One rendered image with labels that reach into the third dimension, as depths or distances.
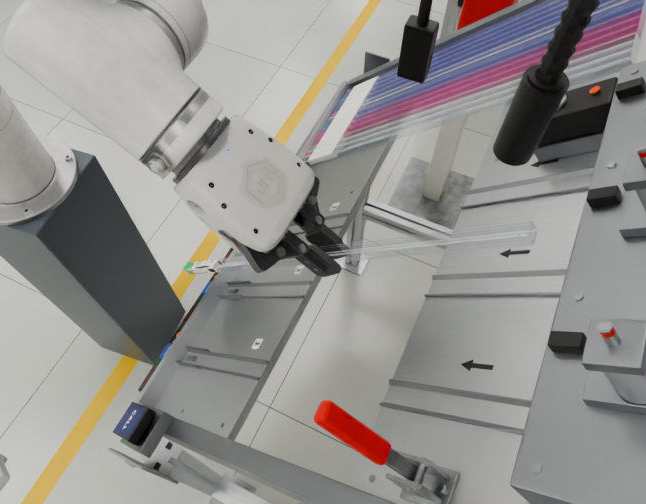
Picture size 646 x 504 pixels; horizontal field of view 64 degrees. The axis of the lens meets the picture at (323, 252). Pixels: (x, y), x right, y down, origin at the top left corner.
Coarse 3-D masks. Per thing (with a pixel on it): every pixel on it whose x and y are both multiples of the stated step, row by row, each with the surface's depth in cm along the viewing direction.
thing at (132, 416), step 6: (132, 408) 61; (138, 408) 60; (126, 414) 61; (132, 414) 60; (138, 414) 59; (120, 420) 61; (126, 420) 60; (132, 420) 59; (138, 420) 58; (120, 426) 60; (126, 426) 59; (132, 426) 58; (120, 432) 59; (126, 432) 58
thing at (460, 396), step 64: (512, 192) 49; (576, 192) 44; (448, 256) 49; (512, 256) 44; (448, 320) 44; (512, 320) 40; (448, 384) 40; (512, 384) 36; (448, 448) 36; (512, 448) 33
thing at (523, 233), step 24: (384, 240) 45; (408, 240) 43; (432, 240) 41; (456, 240) 39; (480, 240) 37; (504, 240) 36; (528, 240) 35; (192, 264) 72; (216, 264) 66; (240, 264) 62; (288, 264) 55
